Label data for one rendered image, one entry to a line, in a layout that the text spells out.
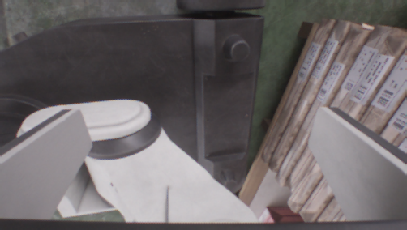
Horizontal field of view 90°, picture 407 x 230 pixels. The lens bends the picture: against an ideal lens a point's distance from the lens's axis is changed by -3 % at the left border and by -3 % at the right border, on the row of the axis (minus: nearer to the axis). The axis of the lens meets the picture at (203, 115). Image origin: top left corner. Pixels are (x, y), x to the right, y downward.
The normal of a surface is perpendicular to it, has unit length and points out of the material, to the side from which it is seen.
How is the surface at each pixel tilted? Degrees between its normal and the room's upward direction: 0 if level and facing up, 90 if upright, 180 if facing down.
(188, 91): 0
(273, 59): 0
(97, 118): 90
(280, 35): 0
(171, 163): 90
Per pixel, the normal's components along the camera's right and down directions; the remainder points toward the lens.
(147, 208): -0.02, -0.86
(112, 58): 0.18, 0.50
